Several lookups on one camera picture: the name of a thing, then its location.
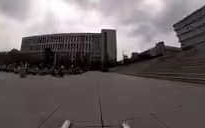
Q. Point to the large curved glass building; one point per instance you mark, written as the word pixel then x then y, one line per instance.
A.
pixel 70 43

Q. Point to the low distant building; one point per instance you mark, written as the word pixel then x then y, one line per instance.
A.
pixel 156 50

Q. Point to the row of parked bicycles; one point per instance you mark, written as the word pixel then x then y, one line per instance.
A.
pixel 40 70

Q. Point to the row of dark trees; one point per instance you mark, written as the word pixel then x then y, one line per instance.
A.
pixel 40 57

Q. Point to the robot's own part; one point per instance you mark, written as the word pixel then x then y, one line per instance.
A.
pixel 66 124
pixel 126 125

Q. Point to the wide grey stone steps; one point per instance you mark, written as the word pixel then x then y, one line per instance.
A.
pixel 170 68

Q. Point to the grey striped building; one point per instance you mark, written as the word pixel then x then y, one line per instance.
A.
pixel 198 28

